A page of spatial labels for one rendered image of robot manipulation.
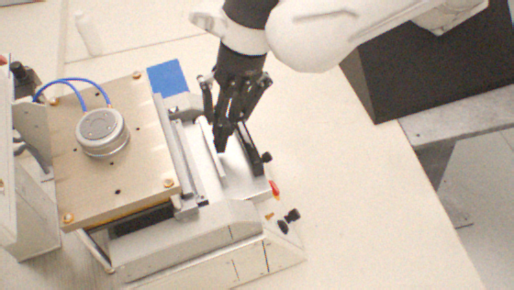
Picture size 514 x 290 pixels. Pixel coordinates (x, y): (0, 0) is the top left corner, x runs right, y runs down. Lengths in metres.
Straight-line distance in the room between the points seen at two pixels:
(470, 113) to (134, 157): 0.85
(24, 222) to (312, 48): 0.55
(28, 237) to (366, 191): 0.69
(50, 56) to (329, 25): 1.12
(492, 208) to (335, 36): 1.58
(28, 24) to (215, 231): 1.12
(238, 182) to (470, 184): 1.38
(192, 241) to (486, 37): 0.90
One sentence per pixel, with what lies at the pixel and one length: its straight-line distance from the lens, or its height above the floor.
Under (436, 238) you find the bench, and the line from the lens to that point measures 1.08.
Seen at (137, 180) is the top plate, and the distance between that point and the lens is 0.74.
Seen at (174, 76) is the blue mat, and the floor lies 0.75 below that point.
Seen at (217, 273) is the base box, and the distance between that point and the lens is 0.92.
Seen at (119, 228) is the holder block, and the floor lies 1.00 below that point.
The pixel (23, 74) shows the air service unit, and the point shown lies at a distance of 1.01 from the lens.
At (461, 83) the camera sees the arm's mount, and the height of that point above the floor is 0.79.
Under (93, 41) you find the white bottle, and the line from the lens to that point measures 1.53.
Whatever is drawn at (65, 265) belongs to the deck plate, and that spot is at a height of 0.93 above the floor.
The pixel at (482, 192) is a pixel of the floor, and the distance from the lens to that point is 2.09.
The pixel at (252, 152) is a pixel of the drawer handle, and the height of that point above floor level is 1.01.
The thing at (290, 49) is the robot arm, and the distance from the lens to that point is 0.57.
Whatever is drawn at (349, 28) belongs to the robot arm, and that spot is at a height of 1.34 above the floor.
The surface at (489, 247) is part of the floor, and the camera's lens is 1.97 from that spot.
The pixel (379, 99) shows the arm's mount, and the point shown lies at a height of 0.81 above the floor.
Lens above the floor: 1.69
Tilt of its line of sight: 52 degrees down
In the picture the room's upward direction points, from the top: 9 degrees counter-clockwise
